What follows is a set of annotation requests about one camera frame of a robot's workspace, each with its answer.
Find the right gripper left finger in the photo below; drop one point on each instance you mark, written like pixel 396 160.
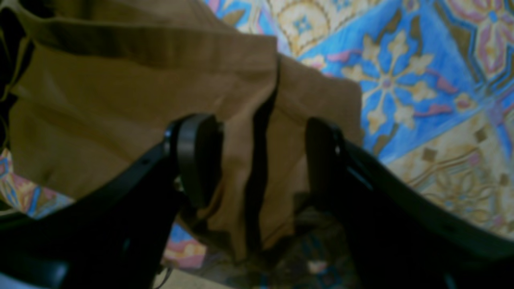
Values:
pixel 117 235

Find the patterned tablecloth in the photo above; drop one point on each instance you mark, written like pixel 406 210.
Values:
pixel 436 78

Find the brown t-shirt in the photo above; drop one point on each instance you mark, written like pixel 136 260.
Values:
pixel 97 81

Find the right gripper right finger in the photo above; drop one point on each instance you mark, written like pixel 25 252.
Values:
pixel 397 239

